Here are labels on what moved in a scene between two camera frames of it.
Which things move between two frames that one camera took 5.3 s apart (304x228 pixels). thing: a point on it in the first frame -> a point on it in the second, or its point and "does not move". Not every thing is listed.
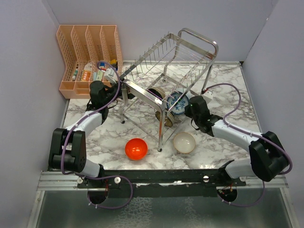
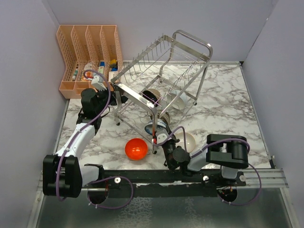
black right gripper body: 188,112 -> 168,148
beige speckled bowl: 184,142 does not move
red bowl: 136,148 does not move
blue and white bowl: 179,108 -> 160,124
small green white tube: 75,74 does not move
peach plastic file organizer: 89,51 does not move
